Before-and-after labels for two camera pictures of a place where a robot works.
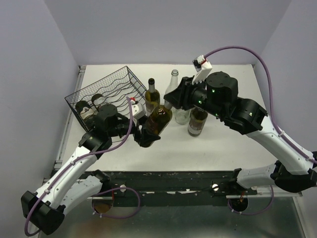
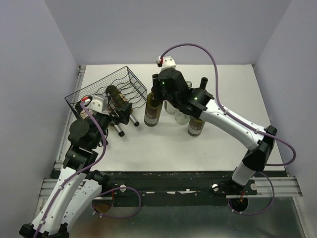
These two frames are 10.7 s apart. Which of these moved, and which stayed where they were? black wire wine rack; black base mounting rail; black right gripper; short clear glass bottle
Moved: black right gripper
Stayed: black wire wine rack; black base mounting rail; short clear glass bottle
